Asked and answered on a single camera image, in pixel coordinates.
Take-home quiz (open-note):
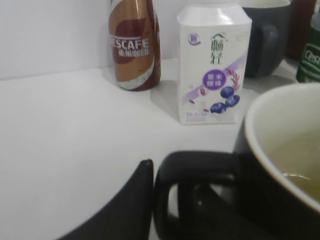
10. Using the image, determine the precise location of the cola bottle red label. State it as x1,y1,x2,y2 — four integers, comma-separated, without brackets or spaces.
285,0,317,61

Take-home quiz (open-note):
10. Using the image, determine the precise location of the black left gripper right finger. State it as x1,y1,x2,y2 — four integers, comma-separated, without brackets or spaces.
193,184,213,213

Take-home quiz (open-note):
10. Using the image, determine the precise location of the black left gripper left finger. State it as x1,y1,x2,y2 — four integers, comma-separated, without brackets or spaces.
59,159,154,240

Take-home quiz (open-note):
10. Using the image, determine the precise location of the Nescafe coffee bottle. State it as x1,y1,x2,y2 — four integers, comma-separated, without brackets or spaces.
108,0,161,92

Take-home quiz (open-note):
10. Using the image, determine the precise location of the clear water bottle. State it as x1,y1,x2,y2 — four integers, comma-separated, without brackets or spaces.
296,9,320,83

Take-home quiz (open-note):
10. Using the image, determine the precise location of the dark grey mug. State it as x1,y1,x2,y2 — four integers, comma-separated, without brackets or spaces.
239,0,291,78

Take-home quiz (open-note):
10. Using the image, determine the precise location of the white blueberry milk carton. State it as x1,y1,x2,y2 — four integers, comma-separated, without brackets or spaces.
177,0,252,125

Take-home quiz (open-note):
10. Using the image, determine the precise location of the black mug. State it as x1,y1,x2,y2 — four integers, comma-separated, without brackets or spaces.
153,82,320,240

